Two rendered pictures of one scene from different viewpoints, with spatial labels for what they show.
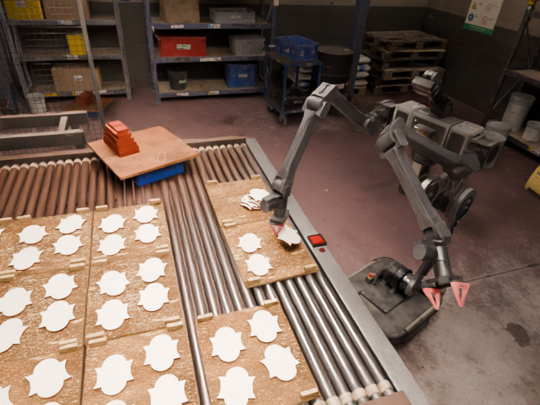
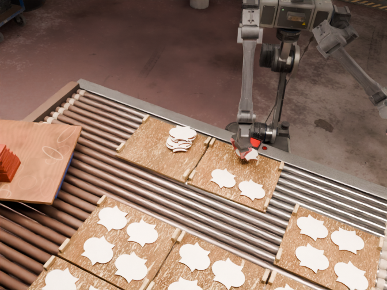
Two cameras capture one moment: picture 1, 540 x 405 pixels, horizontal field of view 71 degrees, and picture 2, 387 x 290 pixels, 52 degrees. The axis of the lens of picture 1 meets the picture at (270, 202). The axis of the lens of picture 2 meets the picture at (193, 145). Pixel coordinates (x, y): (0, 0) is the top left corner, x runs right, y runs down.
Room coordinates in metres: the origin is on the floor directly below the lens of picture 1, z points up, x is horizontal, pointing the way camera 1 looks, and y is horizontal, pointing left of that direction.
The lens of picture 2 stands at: (0.61, 1.15, 2.47)
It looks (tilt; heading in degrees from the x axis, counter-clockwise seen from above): 45 degrees down; 314
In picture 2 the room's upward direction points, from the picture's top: 4 degrees clockwise
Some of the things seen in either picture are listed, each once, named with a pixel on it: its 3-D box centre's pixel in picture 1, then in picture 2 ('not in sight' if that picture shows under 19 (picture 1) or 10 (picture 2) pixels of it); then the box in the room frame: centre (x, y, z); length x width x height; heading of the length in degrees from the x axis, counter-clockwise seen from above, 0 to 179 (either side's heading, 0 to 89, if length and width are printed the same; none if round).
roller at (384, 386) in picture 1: (289, 225); (219, 144); (1.61, -0.11, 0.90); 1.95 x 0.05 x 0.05; 21
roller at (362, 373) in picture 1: (280, 227); (215, 149); (1.60, -0.07, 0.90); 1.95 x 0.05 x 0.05; 21
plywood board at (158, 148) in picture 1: (143, 149); (16, 157); (2.10, 0.81, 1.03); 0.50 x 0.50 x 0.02; 43
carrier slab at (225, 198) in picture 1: (242, 201); (164, 147); (1.77, 0.16, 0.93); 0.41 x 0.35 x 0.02; 21
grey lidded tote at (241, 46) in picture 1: (246, 44); not in sight; (6.22, 0.54, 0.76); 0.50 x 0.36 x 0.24; 117
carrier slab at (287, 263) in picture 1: (267, 248); (236, 173); (1.38, 0.00, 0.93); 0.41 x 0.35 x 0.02; 23
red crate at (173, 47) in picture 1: (182, 43); not in sight; (5.90, 1.47, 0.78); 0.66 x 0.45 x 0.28; 111
